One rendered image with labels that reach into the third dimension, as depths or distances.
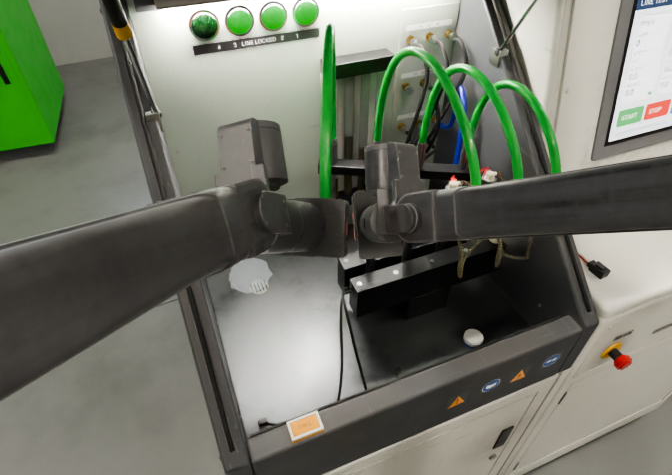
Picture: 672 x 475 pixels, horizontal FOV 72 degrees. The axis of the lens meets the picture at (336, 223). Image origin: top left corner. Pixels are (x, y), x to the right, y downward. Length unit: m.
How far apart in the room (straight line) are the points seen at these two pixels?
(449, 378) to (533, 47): 0.61
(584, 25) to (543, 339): 0.55
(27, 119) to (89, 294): 3.13
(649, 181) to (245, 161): 0.32
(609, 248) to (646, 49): 0.39
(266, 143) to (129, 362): 1.72
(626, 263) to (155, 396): 1.61
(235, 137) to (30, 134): 2.99
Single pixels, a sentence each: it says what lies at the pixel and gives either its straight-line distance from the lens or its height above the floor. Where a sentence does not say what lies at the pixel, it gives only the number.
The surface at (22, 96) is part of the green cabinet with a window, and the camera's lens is 3.29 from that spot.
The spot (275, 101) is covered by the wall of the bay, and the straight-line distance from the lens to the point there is 0.96.
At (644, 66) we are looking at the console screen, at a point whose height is 1.28.
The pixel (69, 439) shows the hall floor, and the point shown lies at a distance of 2.03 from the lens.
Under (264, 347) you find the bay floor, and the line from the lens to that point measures 1.00.
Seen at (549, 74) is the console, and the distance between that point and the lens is 0.95.
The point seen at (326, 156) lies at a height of 1.35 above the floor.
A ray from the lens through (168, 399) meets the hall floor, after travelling 1.96.
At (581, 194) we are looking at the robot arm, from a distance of 0.43.
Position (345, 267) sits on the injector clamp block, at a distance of 0.92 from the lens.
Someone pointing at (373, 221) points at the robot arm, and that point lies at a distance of 0.59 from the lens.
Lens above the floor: 1.66
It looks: 42 degrees down
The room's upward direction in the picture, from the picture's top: straight up
